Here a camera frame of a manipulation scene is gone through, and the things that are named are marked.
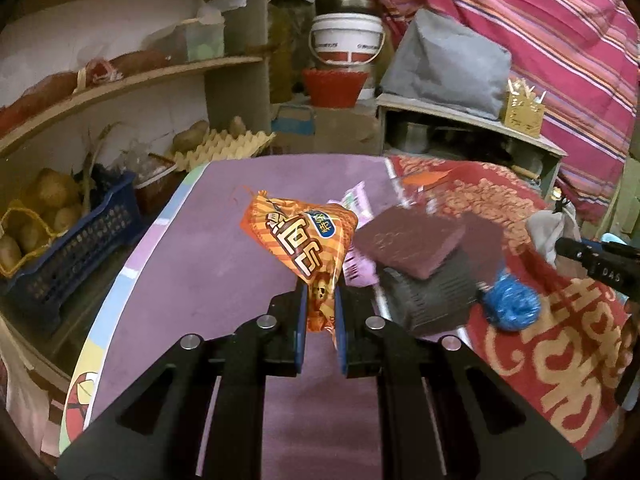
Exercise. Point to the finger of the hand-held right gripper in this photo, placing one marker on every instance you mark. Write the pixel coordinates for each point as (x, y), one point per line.
(605, 265)

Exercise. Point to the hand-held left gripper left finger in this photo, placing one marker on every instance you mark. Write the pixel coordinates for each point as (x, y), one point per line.
(300, 330)

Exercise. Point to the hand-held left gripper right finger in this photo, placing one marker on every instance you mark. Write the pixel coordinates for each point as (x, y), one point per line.
(340, 335)

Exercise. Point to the orange snack bag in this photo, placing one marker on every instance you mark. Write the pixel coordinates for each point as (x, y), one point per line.
(295, 235)

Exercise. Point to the maroon packet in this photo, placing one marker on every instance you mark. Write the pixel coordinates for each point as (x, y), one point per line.
(480, 245)
(405, 240)

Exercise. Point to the grey cloth bag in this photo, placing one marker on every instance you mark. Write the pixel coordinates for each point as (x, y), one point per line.
(547, 232)

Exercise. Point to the pink plastic wrapper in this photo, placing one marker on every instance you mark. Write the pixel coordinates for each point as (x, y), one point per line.
(361, 267)

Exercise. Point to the black ribbed box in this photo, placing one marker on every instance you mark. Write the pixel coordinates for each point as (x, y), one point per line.
(430, 302)

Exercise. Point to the red towel with gold print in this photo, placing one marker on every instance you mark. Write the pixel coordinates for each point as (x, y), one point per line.
(550, 370)

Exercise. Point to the small wooden shelf table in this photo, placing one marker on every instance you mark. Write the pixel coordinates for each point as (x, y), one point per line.
(555, 147)

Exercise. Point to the yellow chopstick holder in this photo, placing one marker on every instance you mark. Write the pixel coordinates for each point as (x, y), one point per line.
(522, 115)

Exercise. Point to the yellow egg tray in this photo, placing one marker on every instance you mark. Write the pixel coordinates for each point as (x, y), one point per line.
(225, 147)

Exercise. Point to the brown cardboard box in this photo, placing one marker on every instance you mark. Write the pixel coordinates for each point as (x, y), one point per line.
(340, 130)

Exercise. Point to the metal pan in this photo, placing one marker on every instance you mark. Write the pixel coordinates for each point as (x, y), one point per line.
(410, 135)

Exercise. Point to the potato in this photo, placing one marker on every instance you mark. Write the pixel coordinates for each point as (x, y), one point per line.
(190, 135)
(237, 126)

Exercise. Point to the blue plastic crate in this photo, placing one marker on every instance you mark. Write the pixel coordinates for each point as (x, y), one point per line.
(85, 250)

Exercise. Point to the red striped blanket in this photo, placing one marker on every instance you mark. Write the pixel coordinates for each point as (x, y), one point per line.
(550, 35)

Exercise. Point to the red plastic basket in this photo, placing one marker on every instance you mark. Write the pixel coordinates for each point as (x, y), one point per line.
(332, 87)

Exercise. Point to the grey cloth cover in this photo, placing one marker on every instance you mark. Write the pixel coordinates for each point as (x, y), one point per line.
(445, 65)

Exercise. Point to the wooden shelf unit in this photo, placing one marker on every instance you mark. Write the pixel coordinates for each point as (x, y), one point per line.
(230, 62)

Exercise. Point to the yellow oil jug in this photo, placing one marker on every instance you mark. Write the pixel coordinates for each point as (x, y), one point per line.
(285, 50)

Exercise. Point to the yellow mesh bag of potatoes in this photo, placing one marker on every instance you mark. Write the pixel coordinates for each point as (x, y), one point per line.
(45, 195)

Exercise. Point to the white plastic bucket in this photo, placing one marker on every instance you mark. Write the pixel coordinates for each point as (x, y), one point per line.
(345, 30)

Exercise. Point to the clear plastic container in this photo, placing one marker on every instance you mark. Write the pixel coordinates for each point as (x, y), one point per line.
(200, 42)

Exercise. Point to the red mesh bag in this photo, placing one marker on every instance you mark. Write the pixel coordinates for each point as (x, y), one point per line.
(135, 62)
(30, 97)

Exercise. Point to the white sack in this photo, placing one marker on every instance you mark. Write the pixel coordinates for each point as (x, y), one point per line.
(75, 35)

